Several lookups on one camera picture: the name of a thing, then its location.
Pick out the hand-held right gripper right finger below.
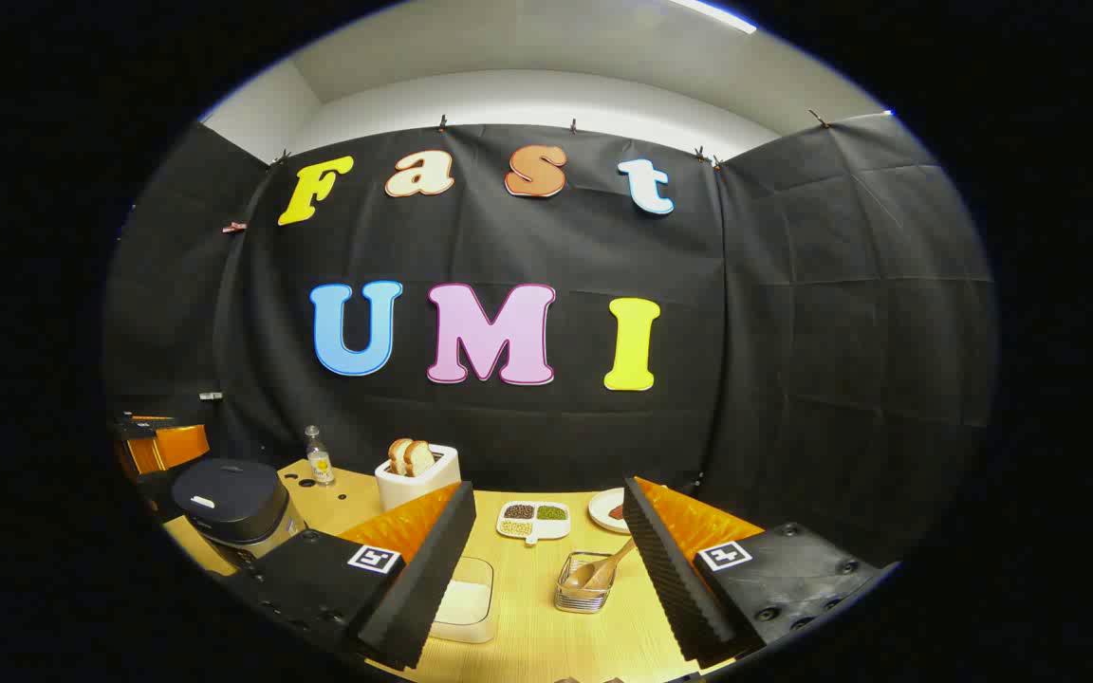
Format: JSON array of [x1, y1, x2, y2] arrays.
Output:
[[622, 476, 889, 667]]

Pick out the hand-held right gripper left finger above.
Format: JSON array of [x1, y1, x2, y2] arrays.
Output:
[[224, 482, 477, 673]]

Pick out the wooden spoon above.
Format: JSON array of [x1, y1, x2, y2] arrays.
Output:
[[564, 537, 638, 591]]

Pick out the black rice cooker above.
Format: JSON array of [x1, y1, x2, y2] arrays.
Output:
[[170, 458, 308, 570]]

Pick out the clear square chopstick holder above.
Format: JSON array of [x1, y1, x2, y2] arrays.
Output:
[[554, 551, 616, 615]]

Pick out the white toaster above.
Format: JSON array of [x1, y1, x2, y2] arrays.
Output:
[[375, 444, 461, 513]]

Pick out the white round plate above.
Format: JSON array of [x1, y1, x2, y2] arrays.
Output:
[[588, 488, 631, 534]]

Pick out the white divided dish of beans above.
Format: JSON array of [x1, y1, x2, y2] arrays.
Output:
[[495, 501, 572, 546]]

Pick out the glass bottle with yellow label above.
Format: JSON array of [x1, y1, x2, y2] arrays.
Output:
[[306, 425, 336, 487]]

